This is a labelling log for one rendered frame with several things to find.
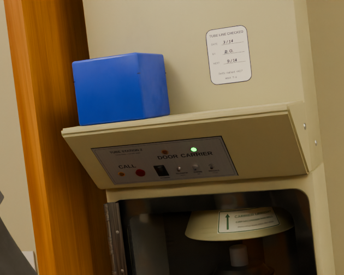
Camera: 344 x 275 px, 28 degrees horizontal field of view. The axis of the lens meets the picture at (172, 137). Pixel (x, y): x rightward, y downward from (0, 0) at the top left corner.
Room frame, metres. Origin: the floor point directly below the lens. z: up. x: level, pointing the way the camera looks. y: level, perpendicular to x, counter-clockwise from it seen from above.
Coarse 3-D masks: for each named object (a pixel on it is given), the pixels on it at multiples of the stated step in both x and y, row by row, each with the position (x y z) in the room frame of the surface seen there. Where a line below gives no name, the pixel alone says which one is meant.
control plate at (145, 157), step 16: (144, 144) 0.93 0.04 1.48; (160, 144) 0.92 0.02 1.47; (176, 144) 0.92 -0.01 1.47; (192, 144) 0.91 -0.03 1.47; (208, 144) 0.90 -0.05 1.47; (224, 144) 0.90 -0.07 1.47; (112, 160) 0.97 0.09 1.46; (128, 160) 0.96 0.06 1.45; (144, 160) 0.96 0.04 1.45; (160, 160) 0.95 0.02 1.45; (176, 160) 0.94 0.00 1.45; (192, 160) 0.94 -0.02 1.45; (208, 160) 0.93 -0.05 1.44; (224, 160) 0.92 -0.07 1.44; (112, 176) 1.00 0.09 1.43; (128, 176) 0.99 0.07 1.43; (144, 176) 0.98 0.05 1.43; (160, 176) 0.98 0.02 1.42; (176, 176) 0.97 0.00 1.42; (192, 176) 0.96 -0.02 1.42; (208, 176) 0.96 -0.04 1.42; (224, 176) 0.95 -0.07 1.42
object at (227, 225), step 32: (256, 192) 0.96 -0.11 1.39; (288, 192) 0.94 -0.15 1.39; (128, 224) 1.03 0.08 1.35; (160, 224) 1.01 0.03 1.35; (192, 224) 0.99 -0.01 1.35; (224, 224) 0.98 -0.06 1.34; (256, 224) 0.96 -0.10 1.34; (288, 224) 0.94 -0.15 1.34; (128, 256) 1.03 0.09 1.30; (160, 256) 1.01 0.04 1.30; (192, 256) 1.00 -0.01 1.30; (224, 256) 0.98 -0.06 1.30; (256, 256) 0.96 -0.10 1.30; (288, 256) 0.94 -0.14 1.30
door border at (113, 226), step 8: (112, 208) 1.04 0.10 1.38; (112, 216) 1.04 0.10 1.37; (120, 216) 1.04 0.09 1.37; (112, 224) 1.04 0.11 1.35; (120, 224) 1.04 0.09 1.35; (112, 232) 1.04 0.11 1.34; (120, 232) 1.04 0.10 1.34; (112, 240) 1.04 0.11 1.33; (120, 240) 1.04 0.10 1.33; (120, 248) 1.04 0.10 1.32; (112, 256) 1.04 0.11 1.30; (120, 256) 1.04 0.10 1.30; (112, 264) 1.04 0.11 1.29; (120, 264) 1.04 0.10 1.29; (120, 272) 1.04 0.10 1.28
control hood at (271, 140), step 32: (64, 128) 0.95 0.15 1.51; (96, 128) 0.93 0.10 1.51; (128, 128) 0.91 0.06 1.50; (160, 128) 0.90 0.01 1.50; (192, 128) 0.89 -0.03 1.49; (224, 128) 0.88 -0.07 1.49; (256, 128) 0.87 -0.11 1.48; (288, 128) 0.86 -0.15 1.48; (96, 160) 0.98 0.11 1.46; (256, 160) 0.91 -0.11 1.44; (288, 160) 0.90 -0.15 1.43
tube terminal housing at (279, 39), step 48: (96, 0) 1.05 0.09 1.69; (144, 0) 1.02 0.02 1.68; (192, 0) 0.99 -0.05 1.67; (240, 0) 0.97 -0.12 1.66; (288, 0) 0.94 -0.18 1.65; (96, 48) 1.05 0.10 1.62; (144, 48) 1.02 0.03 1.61; (192, 48) 1.00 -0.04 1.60; (288, 48) 0.95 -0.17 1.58; (192, 96) 1.00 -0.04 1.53; (240, 96) 0.97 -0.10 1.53; (288, 96) 0.95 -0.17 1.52; (144, 192) 1.03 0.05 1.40; (192, 192) 1.00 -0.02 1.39
